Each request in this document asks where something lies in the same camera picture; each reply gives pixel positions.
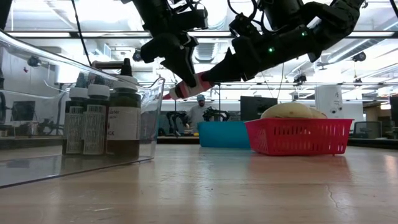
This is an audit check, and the black monitor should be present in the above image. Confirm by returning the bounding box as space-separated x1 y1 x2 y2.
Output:
239 95 279 121

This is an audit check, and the black food colouring bottle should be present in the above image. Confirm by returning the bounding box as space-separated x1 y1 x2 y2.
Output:
63 73 90 156
82 76 110 156
106 57 142 158

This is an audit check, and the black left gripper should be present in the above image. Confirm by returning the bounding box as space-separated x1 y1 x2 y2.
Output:
139 32 200 88

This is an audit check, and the black overhead light bar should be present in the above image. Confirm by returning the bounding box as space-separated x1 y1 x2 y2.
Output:
6 30 398 39

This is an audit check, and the black cable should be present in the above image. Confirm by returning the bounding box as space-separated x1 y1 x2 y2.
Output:
70 0 93 67

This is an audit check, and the black ceiling fixture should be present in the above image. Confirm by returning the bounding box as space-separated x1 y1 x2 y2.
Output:
293 73 308 85
352 50 368 63

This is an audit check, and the pink food colouring bottle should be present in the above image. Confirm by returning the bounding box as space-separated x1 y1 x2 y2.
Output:
162 71 216 101

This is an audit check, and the person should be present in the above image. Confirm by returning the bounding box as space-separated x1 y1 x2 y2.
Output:
185 94 212 134

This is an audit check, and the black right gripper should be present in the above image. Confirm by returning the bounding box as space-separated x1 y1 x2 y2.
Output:
201 35 282 83

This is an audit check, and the clear plastic bin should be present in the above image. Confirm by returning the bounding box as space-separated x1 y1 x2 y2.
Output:
0 29 166 190

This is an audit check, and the red plastic basket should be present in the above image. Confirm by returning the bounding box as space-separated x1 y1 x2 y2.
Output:
244 117 354 157

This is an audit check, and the teal plastic bin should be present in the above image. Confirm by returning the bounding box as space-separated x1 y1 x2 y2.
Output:
197 120 252 149

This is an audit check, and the orange frosted toy donut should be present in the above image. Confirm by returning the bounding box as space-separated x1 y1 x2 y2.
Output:
260 101 315 119

